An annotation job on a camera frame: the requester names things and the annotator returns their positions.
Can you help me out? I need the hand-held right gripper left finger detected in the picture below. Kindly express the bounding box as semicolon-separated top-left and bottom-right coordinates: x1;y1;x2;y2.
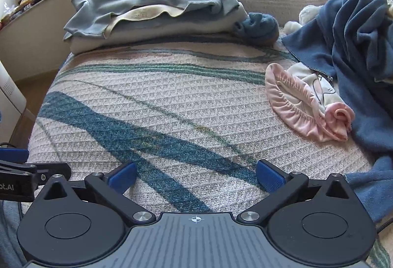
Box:
40;161;156;225

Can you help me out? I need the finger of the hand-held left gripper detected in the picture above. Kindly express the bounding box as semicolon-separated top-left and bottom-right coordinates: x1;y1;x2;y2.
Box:
0;162;72;186
0;148;29;162

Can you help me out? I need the white ribbed sweater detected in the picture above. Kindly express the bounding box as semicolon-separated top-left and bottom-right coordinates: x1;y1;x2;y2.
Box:
69;0;246;55

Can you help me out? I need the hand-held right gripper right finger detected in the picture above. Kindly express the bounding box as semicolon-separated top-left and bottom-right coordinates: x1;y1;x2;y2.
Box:
236;159;355;222

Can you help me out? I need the blue rolled sock pair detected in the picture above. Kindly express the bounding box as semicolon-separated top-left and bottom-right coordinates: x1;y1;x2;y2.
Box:
233;12;280;44

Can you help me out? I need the white floor appliance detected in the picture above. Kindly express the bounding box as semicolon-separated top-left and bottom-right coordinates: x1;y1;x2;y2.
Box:
0;61;36;140

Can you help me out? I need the white plush toy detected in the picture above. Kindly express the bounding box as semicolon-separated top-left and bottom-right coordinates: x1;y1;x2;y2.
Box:
282;5;323;34

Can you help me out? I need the pink ruffled printed garment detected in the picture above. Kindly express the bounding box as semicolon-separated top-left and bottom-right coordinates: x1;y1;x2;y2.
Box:
265;62;356;143

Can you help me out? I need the dark blue fleece garment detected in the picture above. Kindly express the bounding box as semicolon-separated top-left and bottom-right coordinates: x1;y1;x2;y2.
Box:
282;0;393;161

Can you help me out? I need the leaf print waffle sofa cover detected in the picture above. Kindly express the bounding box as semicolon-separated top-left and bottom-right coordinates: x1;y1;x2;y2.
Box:
26;0;393;268

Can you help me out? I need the blue fleece cloth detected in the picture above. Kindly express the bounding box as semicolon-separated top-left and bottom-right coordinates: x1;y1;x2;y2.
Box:
344;156;393;224

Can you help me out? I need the person's jeans leg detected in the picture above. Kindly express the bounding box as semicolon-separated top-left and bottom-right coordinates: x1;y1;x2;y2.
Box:
0;201;28;268

